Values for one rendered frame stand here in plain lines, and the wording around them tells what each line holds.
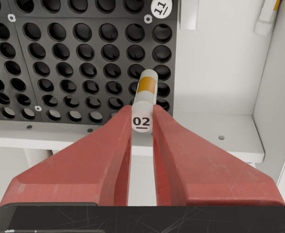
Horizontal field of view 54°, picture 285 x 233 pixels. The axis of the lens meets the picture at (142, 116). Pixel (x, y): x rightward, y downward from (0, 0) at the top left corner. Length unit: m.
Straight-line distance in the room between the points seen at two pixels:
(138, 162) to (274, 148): 0.26
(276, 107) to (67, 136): 0.18
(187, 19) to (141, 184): 0.32
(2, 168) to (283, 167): 0.33
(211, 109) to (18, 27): 0.19
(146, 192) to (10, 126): 0.28
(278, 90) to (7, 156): 0.33
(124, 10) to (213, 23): 0.09
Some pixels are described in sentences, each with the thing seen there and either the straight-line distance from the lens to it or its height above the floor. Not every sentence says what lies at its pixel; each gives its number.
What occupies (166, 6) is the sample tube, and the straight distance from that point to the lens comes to 0.17.
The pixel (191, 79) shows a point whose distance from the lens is 0.28.
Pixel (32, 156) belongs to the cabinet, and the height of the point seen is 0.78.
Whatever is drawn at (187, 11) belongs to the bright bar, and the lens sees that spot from 0.24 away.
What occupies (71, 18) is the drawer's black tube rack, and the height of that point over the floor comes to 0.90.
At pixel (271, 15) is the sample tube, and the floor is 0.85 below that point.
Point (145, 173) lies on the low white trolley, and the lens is 0.47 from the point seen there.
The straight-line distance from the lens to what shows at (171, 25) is 0.19.
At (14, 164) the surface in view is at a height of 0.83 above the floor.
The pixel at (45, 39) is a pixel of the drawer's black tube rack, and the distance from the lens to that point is 0.21.
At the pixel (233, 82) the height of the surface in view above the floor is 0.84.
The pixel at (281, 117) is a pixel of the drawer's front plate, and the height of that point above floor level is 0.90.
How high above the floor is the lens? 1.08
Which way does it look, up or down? 54 degrees down
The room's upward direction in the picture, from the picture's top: 168 degrees counter-clockwise
